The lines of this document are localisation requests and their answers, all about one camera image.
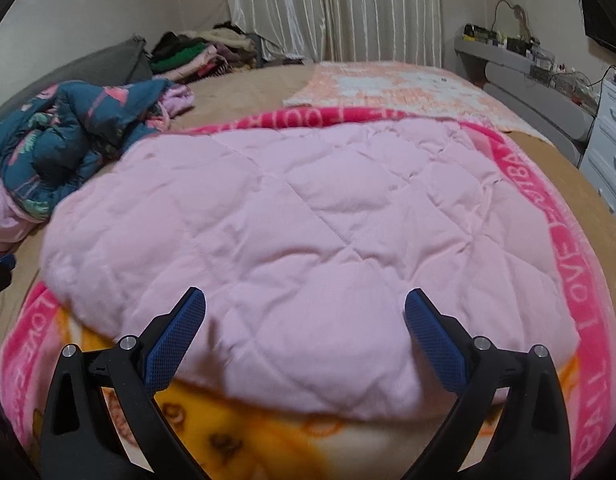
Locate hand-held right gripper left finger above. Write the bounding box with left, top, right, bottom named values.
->
left=40, top=286, right=209, bottom=480

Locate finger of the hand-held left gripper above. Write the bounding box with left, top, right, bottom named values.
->
left=0, top=254, right=17, bottom=302

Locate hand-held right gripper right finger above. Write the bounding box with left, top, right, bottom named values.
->
left=404, top=287, right=571, bottom=480

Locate pink quilted jacket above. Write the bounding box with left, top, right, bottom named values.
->
left=40, top=122, right=581, bottom=421

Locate pile of clothes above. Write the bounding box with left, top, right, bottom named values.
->
left=148, top=21, right=309, bottom=86

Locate teal floral jacket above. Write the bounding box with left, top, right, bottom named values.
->
left=0, top=79, right=196, bottom=256

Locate pink printed blanket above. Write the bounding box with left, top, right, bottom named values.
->
left=0, top=105, right=616, bottom=480

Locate grey headboard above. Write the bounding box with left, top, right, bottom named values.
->
left=0, top=35, right=153, bottom=126

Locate white drawer cabinet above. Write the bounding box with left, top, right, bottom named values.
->
left=578, top=67, right=616, bottom=221

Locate peach patterned blanket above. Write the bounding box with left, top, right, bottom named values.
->
left=283, top=60, right=551, bottom=143

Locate grey curved shelf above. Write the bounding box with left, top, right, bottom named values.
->
left=453, top=35, right=601, bottom=171

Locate clutter of small items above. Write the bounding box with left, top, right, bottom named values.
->
left=463, top=0, right=601, bottom=111

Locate white pleated curtain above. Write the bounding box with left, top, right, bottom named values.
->
left=220, top=0, right=443, bottom=68

